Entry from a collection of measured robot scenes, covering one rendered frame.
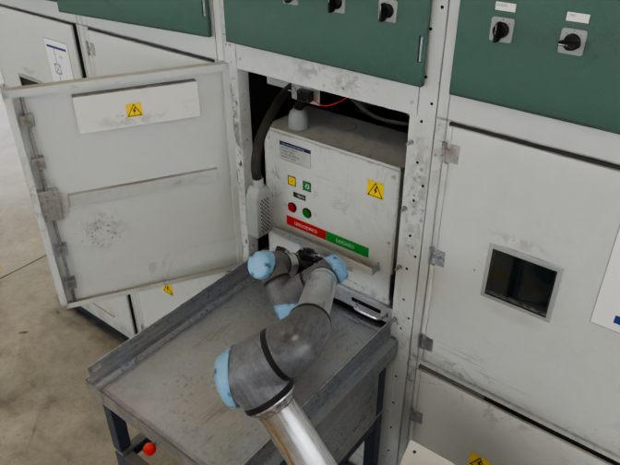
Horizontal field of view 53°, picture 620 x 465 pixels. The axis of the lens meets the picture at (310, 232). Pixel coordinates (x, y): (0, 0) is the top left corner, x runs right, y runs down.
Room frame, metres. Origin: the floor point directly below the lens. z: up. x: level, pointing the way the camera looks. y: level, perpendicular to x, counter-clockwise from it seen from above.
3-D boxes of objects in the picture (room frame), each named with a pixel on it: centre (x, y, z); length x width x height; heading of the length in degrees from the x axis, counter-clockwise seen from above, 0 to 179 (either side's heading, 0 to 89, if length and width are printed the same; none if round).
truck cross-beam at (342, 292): (1.65, -0.06, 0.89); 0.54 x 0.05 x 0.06; 52
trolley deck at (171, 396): (1.34, 0.19, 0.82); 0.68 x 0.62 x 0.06; 142
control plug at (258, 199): (1.71, 0.16, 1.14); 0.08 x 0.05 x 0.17; 142
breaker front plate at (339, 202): (1.64, -0.05, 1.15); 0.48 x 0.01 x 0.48; 52
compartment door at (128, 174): (1.72, 0.53, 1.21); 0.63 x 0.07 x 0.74; 112
